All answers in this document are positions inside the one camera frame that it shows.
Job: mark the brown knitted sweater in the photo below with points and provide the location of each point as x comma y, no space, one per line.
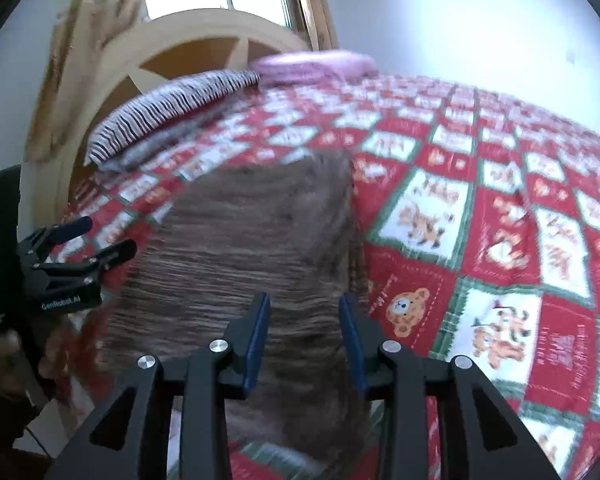
287,230

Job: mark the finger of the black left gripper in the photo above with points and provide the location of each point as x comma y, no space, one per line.
42,242
97,264

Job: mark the beige curtain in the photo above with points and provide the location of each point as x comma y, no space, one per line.
82,32

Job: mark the red checkered cartoon bedspread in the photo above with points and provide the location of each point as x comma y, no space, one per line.
480,215

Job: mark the beige wooden headboard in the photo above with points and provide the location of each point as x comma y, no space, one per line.
141,59

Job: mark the grey striped pillow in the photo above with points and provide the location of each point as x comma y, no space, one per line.
147,113

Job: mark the folded pink blanket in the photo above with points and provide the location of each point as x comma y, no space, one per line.
310,67

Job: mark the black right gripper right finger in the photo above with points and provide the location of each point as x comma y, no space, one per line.
480,435

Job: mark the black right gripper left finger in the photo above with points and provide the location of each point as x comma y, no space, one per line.
126,436

